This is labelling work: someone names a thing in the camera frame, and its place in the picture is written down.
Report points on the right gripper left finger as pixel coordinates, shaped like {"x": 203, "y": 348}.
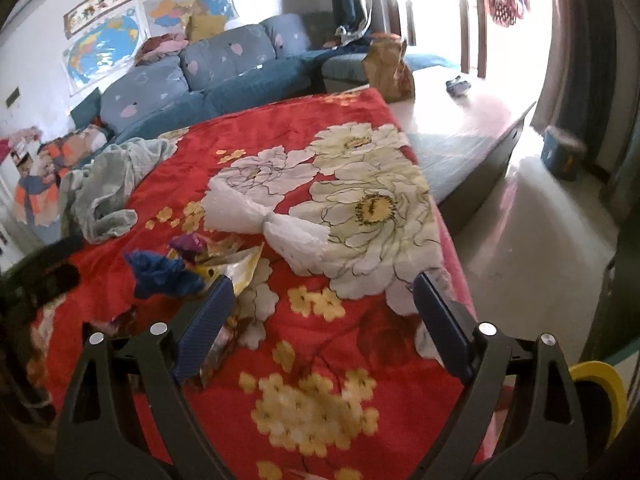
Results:
{"x": 125, "y": 415}

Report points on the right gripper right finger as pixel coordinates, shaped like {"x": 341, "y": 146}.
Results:
{"x": 518, "y": 416}

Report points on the blue wrapper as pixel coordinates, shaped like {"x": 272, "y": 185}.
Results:
{"x": 155, "y": 274}

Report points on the yellow white snack bag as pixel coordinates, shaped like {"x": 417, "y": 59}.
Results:
{"x": 238, "y": 267}

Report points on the white tissue wad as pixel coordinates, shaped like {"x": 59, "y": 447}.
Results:
{"x": 301, "y": 243}

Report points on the purple foil wrapper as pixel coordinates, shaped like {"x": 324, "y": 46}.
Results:
{"x": 189, "y": 246}

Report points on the yellow rimmed black trash bin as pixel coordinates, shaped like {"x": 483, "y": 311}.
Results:
{"x": 603, "y": 402}

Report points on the orange patterned quilt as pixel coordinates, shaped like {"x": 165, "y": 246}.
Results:
{"x": 35, "y": 200}

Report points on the light green cloth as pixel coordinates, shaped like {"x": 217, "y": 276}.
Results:
{"x": 92, "y": 199}

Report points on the red floral blanket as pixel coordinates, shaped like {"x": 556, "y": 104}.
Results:
{"x": 329, "y": 370}

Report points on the world map poster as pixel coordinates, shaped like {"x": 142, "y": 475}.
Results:
{"x": 107, "y": 47}

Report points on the dark round storage box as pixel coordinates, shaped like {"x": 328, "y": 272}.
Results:
{"x": 562, "y": 153}

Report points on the china map poster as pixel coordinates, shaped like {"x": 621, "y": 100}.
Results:
{"x": 172, "y": 16}

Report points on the yellow cushion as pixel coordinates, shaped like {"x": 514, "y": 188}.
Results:
{"x": 204, "y": 26}

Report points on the dark coffee table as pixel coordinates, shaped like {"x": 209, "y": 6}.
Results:
{"x": 463, "y": 145}

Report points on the blue sofa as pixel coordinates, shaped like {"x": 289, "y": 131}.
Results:
{"x": 280, "y": 58}

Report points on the small object on table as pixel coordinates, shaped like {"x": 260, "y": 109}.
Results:
{"x": 457, "y": 86}

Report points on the brown paper bag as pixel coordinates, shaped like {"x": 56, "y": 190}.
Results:
{"x": 386, "y": 68}

